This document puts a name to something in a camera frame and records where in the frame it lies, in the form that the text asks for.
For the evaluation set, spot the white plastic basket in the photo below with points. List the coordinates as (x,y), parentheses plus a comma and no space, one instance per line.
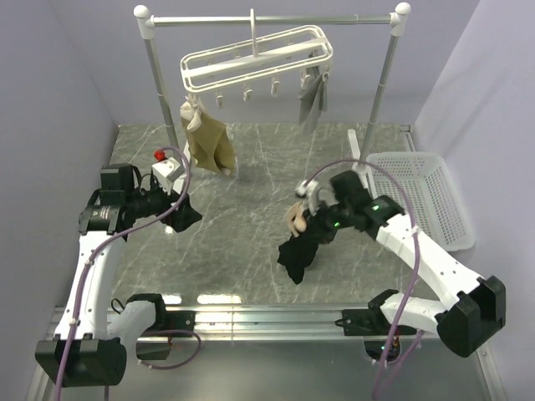
(426,180)

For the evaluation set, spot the white metal drying rack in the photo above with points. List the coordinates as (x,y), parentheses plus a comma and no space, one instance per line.
(396,20)

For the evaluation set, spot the black underwear beige waistband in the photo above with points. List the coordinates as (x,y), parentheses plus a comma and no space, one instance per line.
(307,233)

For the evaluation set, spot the aluminium mounting rail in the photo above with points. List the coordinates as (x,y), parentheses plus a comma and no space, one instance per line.
(233,323)

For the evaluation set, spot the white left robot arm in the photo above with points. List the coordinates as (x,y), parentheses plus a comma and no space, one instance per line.
(86,349)

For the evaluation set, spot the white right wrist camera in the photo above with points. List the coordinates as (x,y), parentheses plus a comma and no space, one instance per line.
(308,192)

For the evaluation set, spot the white clip hanger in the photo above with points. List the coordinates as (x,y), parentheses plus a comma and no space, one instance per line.
(260,57)

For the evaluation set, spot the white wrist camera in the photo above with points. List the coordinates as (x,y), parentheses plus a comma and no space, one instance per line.
(168,172)
(308,192)

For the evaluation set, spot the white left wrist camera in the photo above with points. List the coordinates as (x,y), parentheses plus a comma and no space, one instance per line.
(168,172)

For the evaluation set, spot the khaki underwear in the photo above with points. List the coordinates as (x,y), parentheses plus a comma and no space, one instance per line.
(209,145)

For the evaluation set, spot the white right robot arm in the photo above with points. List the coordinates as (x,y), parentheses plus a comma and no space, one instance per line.
(469,308)

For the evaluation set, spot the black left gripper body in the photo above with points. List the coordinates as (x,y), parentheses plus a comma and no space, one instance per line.
(155,201)

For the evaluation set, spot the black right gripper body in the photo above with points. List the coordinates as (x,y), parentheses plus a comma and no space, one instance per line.
(328,219)

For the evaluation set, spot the grey hanging underwear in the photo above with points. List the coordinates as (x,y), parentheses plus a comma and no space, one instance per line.
(313,100)

